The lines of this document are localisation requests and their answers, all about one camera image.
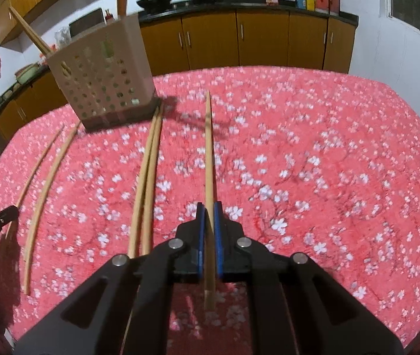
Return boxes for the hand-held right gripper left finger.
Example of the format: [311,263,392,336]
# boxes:
[15,203,207,355]

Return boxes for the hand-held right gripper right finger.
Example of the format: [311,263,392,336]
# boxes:
[213,200,405,355]

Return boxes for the beige perforated chopstick holder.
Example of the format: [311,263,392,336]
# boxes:
[45,11,162,132]

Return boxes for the red floral tablecloth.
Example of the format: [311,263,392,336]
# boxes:
[0,66,420,355]

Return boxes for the green basin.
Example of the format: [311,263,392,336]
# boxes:
[15,64,42,84]

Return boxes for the clear plastic bag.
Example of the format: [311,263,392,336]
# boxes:
[54,26,72,50]

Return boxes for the wooden base cabinets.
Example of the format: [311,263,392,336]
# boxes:
[0,7,358,149]

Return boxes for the dark cutting board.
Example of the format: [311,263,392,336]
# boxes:
[68,8,104,38]

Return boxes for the black kitchen countertop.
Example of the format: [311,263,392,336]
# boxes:
[0,0,358,137]

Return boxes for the gas stove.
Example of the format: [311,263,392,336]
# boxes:
[139,0,240,12]

